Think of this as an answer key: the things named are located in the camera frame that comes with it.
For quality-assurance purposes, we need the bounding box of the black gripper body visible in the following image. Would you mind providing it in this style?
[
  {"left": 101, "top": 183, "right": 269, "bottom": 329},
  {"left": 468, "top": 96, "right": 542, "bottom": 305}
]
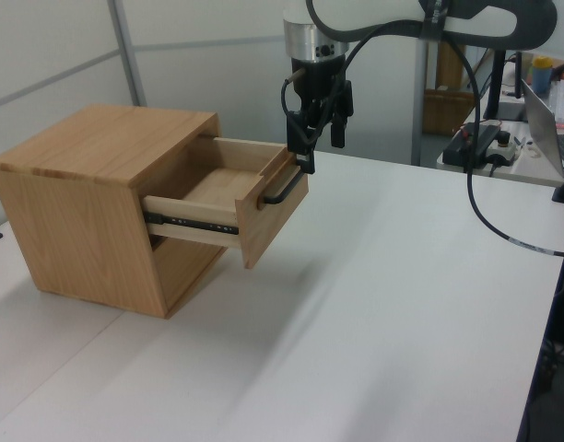
[{"left": 289, "top": 52, "right": 348, "bottom": 117}]

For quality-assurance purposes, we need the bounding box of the black drawer handle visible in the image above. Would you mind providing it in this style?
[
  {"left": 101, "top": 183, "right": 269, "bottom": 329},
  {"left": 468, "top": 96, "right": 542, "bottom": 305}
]
[{"left": 261, "top": 169, "right": 307, "bottom": 205}]

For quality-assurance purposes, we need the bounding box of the wooden drawer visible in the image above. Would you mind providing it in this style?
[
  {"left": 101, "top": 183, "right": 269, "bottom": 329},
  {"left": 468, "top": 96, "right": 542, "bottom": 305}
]
[{"left": 141, "top": 136, "right": 310, "bottom": 271}]

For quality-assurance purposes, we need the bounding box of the wooden background cupboard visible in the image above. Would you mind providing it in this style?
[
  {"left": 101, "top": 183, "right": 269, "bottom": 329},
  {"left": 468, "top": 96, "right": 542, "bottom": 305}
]
[{"left": 422, "top": 40, "right": 473, "bottom": 137}]

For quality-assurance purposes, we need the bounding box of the black power box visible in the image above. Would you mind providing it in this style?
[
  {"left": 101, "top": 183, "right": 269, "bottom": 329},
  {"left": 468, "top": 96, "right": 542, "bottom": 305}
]
[{"left": 441, "top": 122, "right": 502, "bottom": 168}]

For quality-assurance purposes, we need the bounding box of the black monitor stand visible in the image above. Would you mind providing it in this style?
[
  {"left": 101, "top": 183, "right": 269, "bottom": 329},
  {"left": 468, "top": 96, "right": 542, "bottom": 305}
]
[{"left": 481, "top": 47, "right": 528, "bottom": 123}]

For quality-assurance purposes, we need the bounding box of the emergency stop button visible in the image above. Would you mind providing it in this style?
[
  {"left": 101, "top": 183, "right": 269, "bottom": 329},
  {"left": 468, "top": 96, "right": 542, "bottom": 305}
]
[{"left": 488, "top": 130, "right": 519, "bottom": 168}]

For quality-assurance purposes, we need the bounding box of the grey side desk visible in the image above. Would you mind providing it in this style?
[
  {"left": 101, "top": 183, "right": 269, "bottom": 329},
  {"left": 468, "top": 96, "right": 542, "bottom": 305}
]
[{"left": 435, "top": 117, "right": 564, "bottom": 189}]

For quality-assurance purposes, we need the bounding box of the silver laptop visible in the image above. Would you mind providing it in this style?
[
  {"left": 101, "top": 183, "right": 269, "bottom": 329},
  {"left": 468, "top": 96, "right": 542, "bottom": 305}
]
[{"left": 520, "top": 78, "right": 564, "bottom": 179}]

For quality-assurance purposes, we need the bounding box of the blue bottle with yellow cap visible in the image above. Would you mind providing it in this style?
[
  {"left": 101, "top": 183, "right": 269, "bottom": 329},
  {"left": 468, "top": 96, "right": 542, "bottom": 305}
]
[{"left": 530, "top": 54, "right": 554, "bottom": 96}]

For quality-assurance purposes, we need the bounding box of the wooden cabinet box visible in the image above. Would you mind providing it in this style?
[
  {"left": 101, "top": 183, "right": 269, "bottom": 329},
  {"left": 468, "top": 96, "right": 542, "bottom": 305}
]
[{"left": 0, "top": 103, "right": 226, "bottom": 320}]

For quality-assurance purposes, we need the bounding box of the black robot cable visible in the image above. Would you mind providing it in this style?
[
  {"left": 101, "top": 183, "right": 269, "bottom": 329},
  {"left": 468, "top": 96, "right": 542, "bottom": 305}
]
[{"left": 279, "top": 0, "right": 564, "bottom": 257}]

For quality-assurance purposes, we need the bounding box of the grey partition post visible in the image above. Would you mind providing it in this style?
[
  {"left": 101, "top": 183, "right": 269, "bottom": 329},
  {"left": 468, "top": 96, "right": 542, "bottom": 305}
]
[{"left": 108, "top": 0, "right": 147, "bottom": 110}]

